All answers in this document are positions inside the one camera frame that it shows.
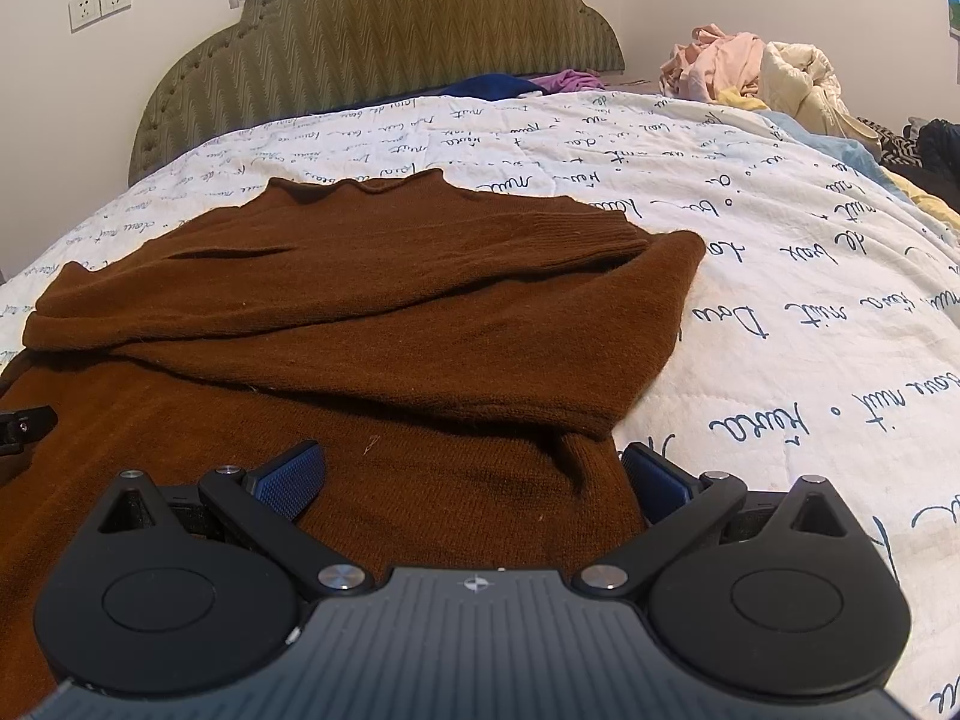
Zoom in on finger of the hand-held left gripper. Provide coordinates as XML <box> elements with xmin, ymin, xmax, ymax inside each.
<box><xmin>0</xmin><ymin>405</ymin><xmax>60</xmax><ymax>460</ymax></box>

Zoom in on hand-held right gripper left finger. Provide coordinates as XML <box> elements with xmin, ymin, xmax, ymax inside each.
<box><xmin>100</xmin><ymin>440</ymin><xmax>374</xmax><ymax>601</ymax></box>

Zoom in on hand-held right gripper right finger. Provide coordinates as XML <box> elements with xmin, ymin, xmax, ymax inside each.
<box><xmin>574</xmin><ymin>442</ymin><xmax>856</xmax><ymax>601</ymax></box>

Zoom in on brown knit sweater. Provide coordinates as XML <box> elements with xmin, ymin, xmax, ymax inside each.
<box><xmin>0</xmin><ymin>169</ymin><xmax>707</xmax><ymax>713</ymax></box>

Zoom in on pink clothes pile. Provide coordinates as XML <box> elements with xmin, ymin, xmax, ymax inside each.
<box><xmin>659</xmin><ymin>23</ymin><xmax>767</xmax><ymax>103</ymax></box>

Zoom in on white script-printed bedspread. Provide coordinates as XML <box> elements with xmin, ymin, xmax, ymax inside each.
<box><xmin>0</xmin><ymin>88</ymin><xmax>960</xmax><ymax>720</ymax></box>

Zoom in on light blue cloth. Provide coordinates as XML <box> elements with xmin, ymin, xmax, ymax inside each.
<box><xmin>756</xmin><ymin>108</ymin><xmax>880</xmax><ymax>167</ymax></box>

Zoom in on pale yellow sheet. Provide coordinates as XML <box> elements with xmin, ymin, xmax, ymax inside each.
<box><xmin>879</xmin><ymin>163</ymin><xmax>960</xmax><ymax>232</ymax></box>

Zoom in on small yellow cloth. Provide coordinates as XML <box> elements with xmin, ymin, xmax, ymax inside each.
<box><xmin>716</xmin><ymin>87</ymin><xmax>770</xmax><ymax>113</ymax></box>

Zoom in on black white zigzag cloth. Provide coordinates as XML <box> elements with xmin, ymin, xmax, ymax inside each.
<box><xmin>855</xmin><ymin>116</ymin><xmax>932</xmax><ymax>170</ymax></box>

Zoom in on purple cloth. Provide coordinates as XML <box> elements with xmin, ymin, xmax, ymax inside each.
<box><xmin>530</xmin><ymin>68</ymin><xmax>605</xmax><ymax>95</ymax></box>

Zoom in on cream puffy jacket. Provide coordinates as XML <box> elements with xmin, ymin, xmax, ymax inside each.
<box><xmin>760</xmin><ymin>40</ymin><xmax>883</xmax><ymax>160</ymax></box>

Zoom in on dark blue cloth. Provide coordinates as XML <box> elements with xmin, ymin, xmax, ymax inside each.
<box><xmin>433</xmin><ymin>73</ymin><xmax>542</xmax><ymax>103</ymax></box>

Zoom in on dark bag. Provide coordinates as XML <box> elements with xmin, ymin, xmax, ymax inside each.
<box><xmin>910</xmin><ymin>116</ymin><xmax>960</xmax><ymax>187</ymax></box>

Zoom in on green padded headboard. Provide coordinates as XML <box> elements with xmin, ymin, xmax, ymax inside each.
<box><xmin>128</xmin><ymin>0</ymin><xmax>626</xmax><ymax>186</ymax></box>

